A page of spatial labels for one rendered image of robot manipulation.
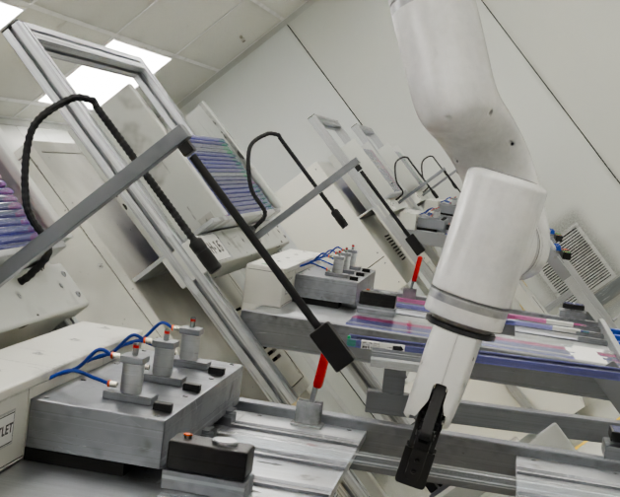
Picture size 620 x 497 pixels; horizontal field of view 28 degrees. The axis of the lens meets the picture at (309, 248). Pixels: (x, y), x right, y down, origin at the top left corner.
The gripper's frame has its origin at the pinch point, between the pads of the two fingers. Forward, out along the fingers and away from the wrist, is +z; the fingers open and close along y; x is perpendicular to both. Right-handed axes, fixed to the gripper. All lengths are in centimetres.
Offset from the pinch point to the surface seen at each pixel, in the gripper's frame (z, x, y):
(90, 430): 3.0, -30.0, 17.0
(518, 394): 64, 35, -447
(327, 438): 3.4, -10.5, -11.8
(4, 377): 0.4, -38.9, 18.7
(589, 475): -1.7, 19.1, -14.6
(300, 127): -18, -155, -760
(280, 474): 3.8, -12.5, 7.0
